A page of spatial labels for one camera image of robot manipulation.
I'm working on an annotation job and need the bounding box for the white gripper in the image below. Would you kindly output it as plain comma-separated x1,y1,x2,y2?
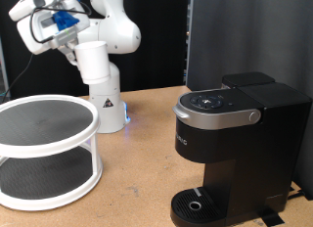
16,0,91,68

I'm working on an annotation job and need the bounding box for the white ceramic mug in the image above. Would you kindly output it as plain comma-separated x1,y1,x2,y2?
67,40,112,85

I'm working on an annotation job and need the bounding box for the silver Keurig lid handle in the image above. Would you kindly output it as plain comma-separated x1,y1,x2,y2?
172,101,262,131

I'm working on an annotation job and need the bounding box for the black Keurig coffee machine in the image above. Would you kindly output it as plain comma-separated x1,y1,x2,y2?
169,71,313,227

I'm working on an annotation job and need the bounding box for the white two-tier turntable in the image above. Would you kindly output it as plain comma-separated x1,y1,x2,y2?
0,94,104,211

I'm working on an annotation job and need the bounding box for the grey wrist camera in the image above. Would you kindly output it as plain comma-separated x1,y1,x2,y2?
48,25,80,49

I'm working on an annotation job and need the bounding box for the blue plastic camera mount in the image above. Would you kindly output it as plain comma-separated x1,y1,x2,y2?
52,0,81,31

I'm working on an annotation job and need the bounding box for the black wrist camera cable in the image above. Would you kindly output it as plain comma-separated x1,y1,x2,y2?
28,0,93,45

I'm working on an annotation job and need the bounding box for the thin black hanging cable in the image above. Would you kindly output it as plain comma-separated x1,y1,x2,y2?
0,52,35,103

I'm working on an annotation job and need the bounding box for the grey metal post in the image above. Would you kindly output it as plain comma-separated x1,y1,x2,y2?
0,37,10,98

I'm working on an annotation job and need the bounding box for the perforated metal frame post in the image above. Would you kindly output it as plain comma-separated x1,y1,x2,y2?
184,0,194,86

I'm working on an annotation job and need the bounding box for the black Keurig power cord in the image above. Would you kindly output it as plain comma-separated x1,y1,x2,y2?
287,187,313,202

